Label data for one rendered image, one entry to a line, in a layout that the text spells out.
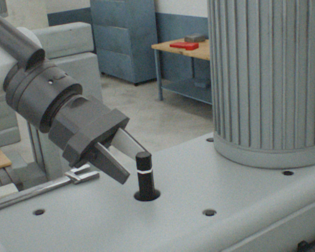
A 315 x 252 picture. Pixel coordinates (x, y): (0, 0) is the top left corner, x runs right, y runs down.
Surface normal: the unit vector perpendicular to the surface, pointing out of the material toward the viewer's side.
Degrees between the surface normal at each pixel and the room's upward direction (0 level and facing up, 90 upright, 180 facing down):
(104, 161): 90
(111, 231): 0
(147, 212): 0
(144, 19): 90
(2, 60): 36
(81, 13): 90
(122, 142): 90
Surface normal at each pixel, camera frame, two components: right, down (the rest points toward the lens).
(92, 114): 0.42, -0.72
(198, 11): -0.84, 0.26
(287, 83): -0.06, 0.36
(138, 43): 0.55, 0.25
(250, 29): -0.52, 0.35
